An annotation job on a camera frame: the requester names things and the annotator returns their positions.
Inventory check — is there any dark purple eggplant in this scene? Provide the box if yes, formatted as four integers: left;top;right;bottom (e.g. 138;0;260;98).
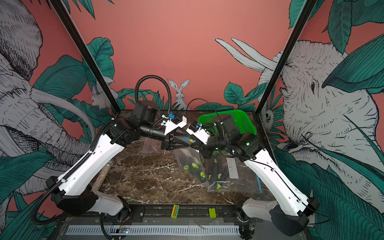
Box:
206;156;229;191

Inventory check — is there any clear zip bag blue zipper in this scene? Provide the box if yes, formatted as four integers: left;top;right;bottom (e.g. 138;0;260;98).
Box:
205;151;263;194

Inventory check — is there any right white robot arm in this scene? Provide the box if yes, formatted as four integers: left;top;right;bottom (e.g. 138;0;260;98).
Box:
199;114;320;237

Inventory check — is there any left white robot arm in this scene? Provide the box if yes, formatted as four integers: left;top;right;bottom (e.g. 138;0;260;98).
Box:
47;101;200;221

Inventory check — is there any green plastic basket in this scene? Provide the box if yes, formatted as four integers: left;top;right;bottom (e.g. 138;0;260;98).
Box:
197;109;258;139

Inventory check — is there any striped colour block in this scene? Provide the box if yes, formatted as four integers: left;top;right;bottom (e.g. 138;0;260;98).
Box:
171;205;180;219

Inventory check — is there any green small block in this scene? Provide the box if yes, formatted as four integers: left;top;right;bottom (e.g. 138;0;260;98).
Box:
209;208;217;219

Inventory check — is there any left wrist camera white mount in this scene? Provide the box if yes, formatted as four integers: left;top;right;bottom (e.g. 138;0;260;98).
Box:
161;113;187;135

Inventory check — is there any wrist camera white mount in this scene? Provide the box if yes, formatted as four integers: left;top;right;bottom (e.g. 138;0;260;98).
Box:
161;113;187;135
186;121;211;145

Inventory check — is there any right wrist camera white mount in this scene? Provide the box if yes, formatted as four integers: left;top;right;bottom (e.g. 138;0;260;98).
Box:
186;121;211;145

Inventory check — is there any left black corrugated cable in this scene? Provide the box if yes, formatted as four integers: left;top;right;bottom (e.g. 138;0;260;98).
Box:
30;74;172;226

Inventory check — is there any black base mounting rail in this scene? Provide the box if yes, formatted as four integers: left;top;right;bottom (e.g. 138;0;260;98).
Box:
59;203;304;224

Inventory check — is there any white perforated rail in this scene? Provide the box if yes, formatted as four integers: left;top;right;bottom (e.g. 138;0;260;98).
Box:
65;225;240;237

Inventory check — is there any left black frame post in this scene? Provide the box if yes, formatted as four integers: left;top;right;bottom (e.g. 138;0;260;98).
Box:
50;0;121;115

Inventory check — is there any black frame post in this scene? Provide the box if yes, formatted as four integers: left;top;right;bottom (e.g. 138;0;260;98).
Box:
50;0;121;115
254;0;317;117

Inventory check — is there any right black frame post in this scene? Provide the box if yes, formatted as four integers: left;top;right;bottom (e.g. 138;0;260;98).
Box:
254;0;317;117

